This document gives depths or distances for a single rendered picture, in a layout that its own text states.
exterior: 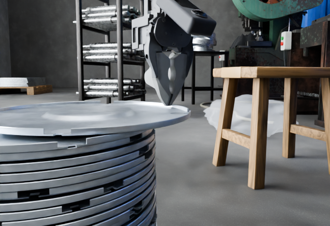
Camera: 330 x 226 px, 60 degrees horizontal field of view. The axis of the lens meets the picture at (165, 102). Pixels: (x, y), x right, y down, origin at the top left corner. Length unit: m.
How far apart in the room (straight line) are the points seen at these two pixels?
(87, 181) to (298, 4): 3.48
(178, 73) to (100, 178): 0.25
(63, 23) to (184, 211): 6.65
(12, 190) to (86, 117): 0.13
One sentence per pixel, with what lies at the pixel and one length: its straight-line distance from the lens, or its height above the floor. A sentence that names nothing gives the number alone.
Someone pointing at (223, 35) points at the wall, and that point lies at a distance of 6.98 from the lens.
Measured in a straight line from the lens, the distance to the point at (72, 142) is 0.29.
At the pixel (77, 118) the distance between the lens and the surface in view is 0.37.
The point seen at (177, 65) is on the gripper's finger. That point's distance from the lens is 0.48.
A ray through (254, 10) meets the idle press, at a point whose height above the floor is 1.01.
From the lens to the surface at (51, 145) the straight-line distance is 0.27.
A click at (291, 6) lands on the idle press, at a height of 1.05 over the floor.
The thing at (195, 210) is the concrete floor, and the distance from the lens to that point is 0.70.
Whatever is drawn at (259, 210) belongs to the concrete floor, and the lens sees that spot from 0.73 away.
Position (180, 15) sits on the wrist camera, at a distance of 0.43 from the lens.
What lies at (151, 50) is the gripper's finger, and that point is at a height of 0.35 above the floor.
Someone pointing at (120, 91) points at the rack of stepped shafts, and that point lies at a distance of 2.00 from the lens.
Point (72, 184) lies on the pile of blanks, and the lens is 0.29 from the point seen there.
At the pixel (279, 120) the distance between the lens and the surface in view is 1.45.
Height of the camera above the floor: 0.31
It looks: 6 degrees down
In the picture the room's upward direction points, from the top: straight up
